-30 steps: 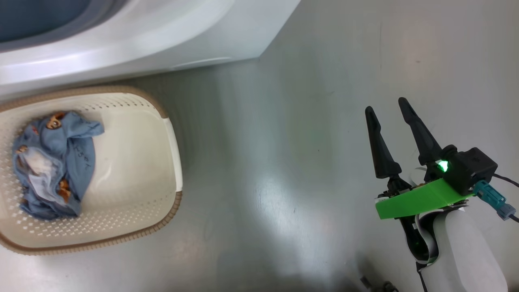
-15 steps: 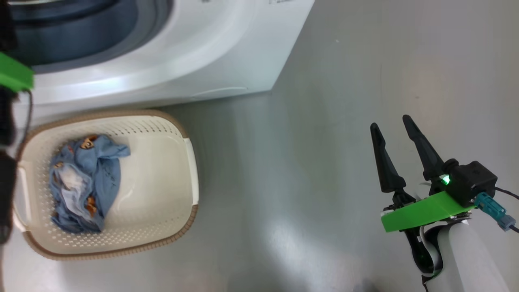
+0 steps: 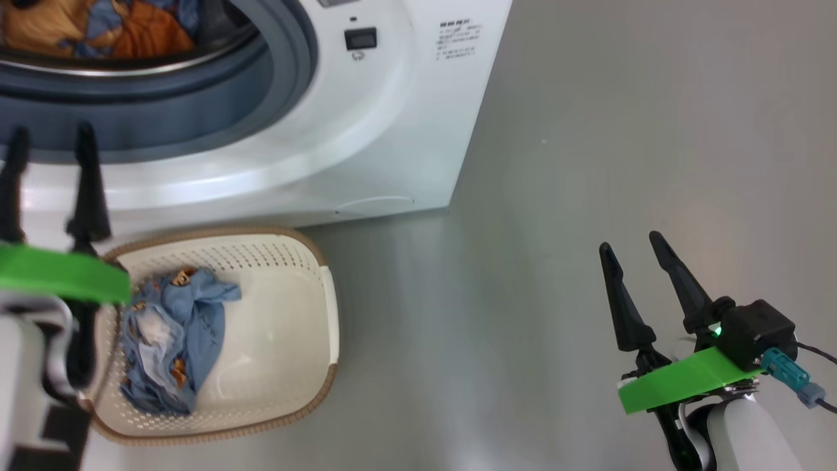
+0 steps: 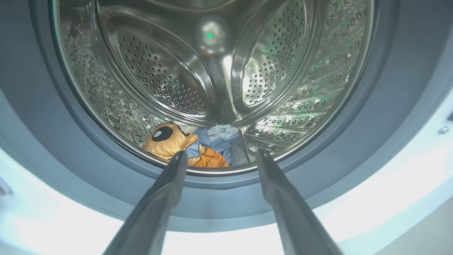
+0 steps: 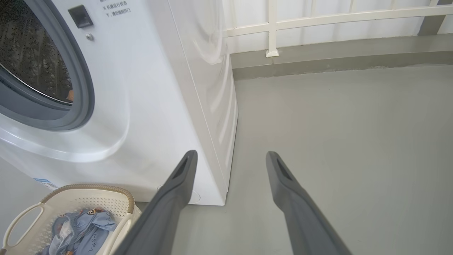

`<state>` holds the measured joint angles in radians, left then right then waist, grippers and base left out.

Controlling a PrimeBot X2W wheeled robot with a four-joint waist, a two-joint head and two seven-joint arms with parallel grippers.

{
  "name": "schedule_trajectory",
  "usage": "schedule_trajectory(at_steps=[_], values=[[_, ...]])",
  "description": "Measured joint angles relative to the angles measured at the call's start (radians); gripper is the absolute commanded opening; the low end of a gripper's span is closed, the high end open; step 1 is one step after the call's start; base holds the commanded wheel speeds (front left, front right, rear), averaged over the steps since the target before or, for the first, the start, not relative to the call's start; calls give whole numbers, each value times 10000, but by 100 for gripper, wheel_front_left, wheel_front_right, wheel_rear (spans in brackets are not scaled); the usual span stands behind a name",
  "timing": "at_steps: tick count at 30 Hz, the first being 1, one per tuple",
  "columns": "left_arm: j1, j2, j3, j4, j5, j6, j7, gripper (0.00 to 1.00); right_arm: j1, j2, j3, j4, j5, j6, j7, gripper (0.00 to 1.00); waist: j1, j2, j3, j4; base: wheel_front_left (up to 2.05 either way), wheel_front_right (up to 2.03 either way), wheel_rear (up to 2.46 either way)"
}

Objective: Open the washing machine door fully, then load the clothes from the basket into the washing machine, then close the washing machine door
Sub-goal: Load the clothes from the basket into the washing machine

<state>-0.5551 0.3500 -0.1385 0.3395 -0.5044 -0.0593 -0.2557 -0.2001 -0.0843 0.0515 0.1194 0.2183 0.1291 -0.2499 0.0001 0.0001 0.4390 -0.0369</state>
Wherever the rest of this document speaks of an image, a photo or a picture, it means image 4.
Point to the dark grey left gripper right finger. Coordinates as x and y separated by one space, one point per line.
293 216

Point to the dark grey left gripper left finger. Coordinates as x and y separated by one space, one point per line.
152 212

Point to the blue garment large bear print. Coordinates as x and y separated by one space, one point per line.
170 141

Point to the white front-load washing machine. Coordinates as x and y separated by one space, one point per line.
389 198

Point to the grey rubber door gasket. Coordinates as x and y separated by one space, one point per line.
396 88

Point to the perforated stainless steel drum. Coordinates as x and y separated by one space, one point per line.
159 71

